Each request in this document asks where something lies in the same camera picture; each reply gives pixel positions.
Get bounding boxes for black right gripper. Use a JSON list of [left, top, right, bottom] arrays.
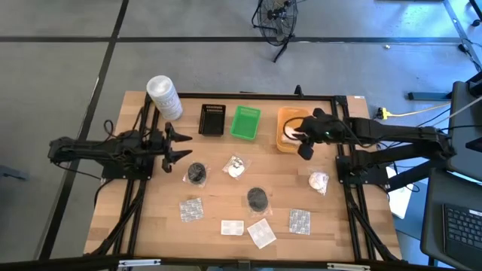
[[295, 108, 347, 161]]

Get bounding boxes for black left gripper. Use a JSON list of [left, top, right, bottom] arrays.
[[148, 122, 194, 174]]

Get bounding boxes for clear bag white item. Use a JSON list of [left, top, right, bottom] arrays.
[[282, 124, 302, 146]]

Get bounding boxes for clear bag black round item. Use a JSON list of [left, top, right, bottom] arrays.
[[243, 185, 273, 218], [182, 161, 210, 188]]

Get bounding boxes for clear bag white cotton balls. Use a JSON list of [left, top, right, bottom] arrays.
[[307, 171, 330, 196]]

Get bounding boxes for clear bag white grey contents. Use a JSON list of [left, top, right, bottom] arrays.
[[221, 154, 252, 180]]

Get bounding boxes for silver foil blister packet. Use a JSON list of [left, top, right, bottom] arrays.
[[178, 197, 205, 223], [288, 209, 312, 236]]

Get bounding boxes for white paper packet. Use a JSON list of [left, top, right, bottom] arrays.
[[246, 218, 278, 250], [220, 219, 246, 236]]

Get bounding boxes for yellow plastic basket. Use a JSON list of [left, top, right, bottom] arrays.
[[276, 106, 312, 154]]

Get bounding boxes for black plastic basket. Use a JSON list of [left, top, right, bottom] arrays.
[[197, 103, 227, 137]]

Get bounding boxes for white wipes canister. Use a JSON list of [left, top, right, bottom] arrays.
[[145, 75, 184, 121]]

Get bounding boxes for green plastic basket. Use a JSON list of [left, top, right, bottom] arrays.
[[229, 105, 262, 142]]

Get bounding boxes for white paper sheet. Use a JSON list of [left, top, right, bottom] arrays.
[[386, 165, 416, 221]]

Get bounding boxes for black floor fan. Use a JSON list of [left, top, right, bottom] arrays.
[[251, 0, 300, 64]]

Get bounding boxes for black floor bar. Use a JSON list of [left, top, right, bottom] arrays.
[[407, 91, 453, 102]]

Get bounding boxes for dark grey side desk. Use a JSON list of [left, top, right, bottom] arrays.
[[419, 167, 482, 271], [447, 80, 482, 182]]

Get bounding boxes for black keyboard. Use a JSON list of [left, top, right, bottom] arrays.
[[443, 202, 482, 261]]

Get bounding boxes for black aluminium table frame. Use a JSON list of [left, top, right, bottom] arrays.
[[89, 84, 406, 264]]

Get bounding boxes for yellow power cable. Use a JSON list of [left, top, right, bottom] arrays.
[[387, 101, 453, 118]]

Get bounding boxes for silver metal bracket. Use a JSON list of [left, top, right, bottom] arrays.
[[117, 258, 163, 269], [326, 262, 372, 271]]

